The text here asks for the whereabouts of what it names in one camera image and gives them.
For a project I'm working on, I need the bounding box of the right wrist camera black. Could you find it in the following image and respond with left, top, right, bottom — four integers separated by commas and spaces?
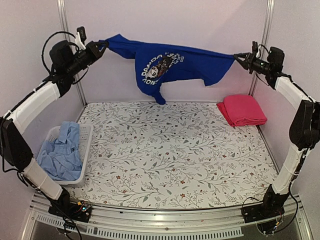
267, 46, 285, 72

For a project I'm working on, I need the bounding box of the left aluminium corner post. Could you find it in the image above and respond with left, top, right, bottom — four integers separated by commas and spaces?
56, 0, 88, 106

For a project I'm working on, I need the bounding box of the light blue shirt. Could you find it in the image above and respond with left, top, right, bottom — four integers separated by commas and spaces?
36, 121, 83, 181

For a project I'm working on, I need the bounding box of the right aluminium corner post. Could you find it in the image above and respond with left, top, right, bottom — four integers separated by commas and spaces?
249, 0, 275, 96

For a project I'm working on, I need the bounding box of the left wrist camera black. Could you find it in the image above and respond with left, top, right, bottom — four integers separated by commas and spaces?
49, 40, 74, 73

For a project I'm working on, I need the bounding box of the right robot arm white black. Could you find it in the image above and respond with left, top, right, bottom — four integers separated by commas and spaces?
234, 52, 320, 218

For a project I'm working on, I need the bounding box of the folded pink garment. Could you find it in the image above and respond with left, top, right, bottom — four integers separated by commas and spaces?
216, 94, 268, 127

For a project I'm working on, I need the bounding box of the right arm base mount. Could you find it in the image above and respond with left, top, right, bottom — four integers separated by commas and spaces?
241, 202, 285, 223

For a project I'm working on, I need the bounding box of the white plastic laundry basket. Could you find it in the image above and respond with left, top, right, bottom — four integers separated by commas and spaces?
44, 123, 94, 187

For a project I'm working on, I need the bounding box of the aluminium corner post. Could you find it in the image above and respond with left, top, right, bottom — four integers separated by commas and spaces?
249, 0, 275, 96
56, 0, 88, 106

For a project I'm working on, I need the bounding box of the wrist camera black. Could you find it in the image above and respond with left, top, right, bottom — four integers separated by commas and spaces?
267, 46, 285, 72
49, 40, 74, 73

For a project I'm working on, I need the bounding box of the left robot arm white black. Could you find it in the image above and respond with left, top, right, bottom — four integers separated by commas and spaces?
0, 40, 109, 217

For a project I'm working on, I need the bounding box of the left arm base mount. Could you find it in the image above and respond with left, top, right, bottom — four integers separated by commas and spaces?
48, 200, 92, 223

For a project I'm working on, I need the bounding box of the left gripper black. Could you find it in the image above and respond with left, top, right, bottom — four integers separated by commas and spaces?
66, 40, 109, 75

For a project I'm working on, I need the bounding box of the aluminium front rail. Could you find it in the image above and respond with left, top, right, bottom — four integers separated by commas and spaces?
21, 194, 315, 240

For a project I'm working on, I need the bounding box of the blue printed t-shirt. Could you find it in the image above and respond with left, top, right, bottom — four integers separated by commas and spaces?
106, 34, 235, 105

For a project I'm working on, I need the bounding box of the floral table mat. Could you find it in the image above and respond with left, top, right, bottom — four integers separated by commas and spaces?
67, 102, 277, 209

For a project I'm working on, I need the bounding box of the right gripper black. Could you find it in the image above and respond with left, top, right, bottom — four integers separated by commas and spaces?
235, 51, 273, 76

